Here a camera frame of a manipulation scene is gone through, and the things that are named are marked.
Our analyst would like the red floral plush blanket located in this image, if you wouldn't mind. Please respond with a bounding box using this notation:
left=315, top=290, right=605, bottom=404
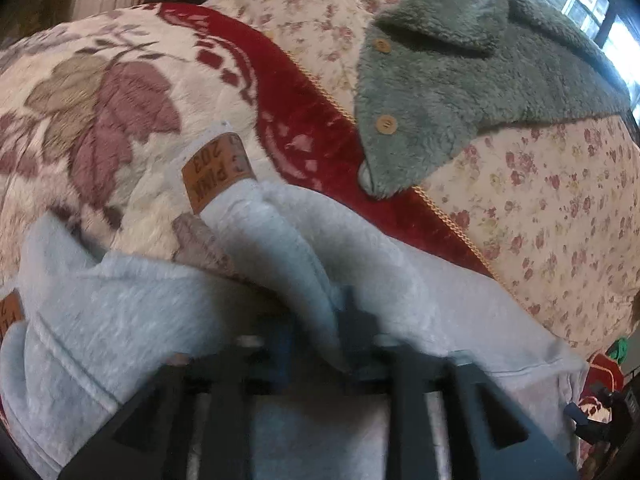
left=0, top=2, right=623, bottom=461

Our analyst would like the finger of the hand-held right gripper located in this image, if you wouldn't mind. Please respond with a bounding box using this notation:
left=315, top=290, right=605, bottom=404
left=564, top=382, right=637, bottom=446

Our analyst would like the green fleece jacket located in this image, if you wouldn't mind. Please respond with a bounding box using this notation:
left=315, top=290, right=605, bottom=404
left=354, top=0, right=632, bottom=198

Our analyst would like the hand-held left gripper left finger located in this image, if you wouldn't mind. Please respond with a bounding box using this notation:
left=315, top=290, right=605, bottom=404
left=57, top=319, right=297, bottom=480

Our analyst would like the light grey sweatshirt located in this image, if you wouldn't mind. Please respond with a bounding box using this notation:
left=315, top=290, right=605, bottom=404
left=0, top=122, right=591, bottom=480

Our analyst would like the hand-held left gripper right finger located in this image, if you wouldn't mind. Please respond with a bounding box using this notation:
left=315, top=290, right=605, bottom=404
left=339, top=289, right=582, bottom=480

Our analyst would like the cream floral bed sheet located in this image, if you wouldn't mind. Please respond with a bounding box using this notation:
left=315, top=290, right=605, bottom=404
left=205, top=0, right=640, bottom=356

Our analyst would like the small green object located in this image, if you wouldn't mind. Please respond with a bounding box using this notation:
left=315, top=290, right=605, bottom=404
left=607, top=337, right=631, bottom=364

